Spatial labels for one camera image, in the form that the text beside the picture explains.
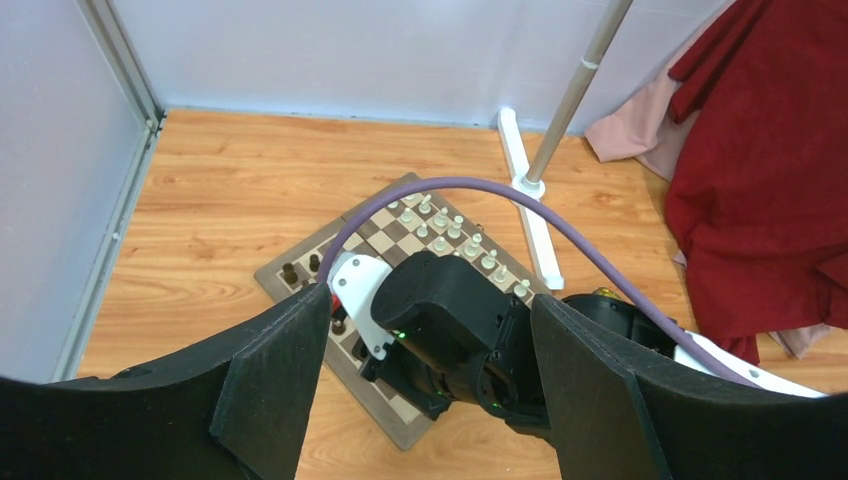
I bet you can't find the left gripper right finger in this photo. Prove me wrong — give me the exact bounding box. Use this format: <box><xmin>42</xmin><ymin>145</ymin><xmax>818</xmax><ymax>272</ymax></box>
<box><xmin>531</xmin><ymin>295</ymin><xmax>847</xmax><ymax>479</ymax></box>

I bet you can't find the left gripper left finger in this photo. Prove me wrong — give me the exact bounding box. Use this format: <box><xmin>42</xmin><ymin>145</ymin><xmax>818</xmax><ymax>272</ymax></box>
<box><xmin>1</xmin><ymin>284</ymin><xmax>332</xmax><ymax>479</ymax></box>

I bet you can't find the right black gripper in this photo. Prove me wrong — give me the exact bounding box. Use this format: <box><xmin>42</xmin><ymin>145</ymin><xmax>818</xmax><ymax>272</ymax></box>
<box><xmin>351</xmin><ymin>251</ymin><xmax>551</xmax><ymax>438</ymax></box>

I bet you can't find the wooden folding chess board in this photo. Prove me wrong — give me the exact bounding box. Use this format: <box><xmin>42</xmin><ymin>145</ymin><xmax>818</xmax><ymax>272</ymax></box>
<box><xmin>253</xmin><ymin>172</ymin><xmax>554</xmax><ymax>453</ymax></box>

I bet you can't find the dark chess bishop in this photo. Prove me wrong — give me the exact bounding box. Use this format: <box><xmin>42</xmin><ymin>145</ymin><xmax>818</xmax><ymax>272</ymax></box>
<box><xmin>281</xmin><ymin>263</ymin><xmax>299</xmax><ymax>285</ymax></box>

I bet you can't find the white stand base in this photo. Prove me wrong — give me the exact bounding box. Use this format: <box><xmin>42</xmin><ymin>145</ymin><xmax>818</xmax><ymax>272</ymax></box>
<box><xmin>496</xmin><ymin>105</ymin><xmax>566</xmax><ymax>293</ymax></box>

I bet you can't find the red shirt on hanger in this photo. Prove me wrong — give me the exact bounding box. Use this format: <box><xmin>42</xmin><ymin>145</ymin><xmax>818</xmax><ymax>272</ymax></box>
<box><xmin>665</xmin><ymin>0</ymin><xmax>847</xmax><ymax>363</ymax></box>

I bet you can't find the grey metal stand pole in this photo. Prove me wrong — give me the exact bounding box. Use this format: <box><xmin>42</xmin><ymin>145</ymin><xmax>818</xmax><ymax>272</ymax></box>
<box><xmin>522</xmin><ymin>0</ymin><xmax>633</xmax><ymax>190</ymax></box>

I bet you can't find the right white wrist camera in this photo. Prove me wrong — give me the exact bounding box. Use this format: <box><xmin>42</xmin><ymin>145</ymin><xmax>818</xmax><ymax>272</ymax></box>
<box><xmin>329</xmin><ymin>251</ymin><xmax>395</xmax><ymax>361</ymax></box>

